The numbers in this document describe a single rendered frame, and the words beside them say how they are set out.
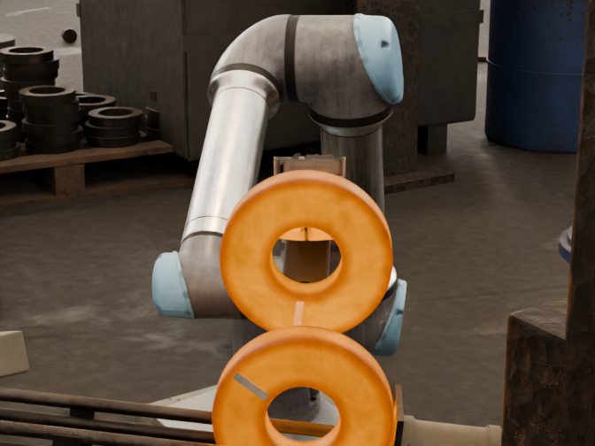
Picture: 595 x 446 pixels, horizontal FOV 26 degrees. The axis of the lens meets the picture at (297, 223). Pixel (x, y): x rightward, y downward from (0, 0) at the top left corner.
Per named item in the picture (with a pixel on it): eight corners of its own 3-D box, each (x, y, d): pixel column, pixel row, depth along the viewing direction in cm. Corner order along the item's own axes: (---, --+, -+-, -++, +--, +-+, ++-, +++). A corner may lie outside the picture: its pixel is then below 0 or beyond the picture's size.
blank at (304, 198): (405, 193, 113) (403, 180, 116) (229, 169, 113) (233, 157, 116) (378, 351, 119) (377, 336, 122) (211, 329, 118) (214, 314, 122)
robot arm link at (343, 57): (314, 324, 204) (294, -1, 175) (409, 327, 202) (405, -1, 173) (305, 371, 194) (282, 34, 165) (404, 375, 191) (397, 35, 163)
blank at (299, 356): (319, 535, 114) (320, 516, 117) (430, 410, 109) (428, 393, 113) (176, 436, 111) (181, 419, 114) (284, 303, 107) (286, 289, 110)
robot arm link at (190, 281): (212, -4, 174) (142, 280, 143) (291, -4, 173) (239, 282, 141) (223, 60, 183) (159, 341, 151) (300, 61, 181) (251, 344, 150)
